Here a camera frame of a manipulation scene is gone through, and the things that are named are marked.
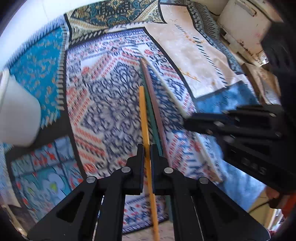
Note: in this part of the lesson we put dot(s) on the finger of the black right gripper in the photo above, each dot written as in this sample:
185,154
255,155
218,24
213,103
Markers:
260,119
215,124

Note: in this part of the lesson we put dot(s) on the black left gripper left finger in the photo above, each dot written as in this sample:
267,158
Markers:
94,209

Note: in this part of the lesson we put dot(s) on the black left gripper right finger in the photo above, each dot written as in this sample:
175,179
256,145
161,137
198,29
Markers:
201,211

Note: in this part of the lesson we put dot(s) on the yellow chopstick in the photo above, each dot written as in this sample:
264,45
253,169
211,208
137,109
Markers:
147,159

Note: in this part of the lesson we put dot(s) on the green chopstick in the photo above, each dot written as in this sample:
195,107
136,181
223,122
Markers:
151,111

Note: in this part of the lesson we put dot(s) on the person's right hand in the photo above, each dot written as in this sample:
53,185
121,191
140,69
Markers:
284,202

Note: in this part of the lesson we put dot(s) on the white ceramic utensil cup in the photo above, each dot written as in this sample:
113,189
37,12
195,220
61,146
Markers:
20,113

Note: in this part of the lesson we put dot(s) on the patterned patchwork table mat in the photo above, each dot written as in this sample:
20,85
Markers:
84,69

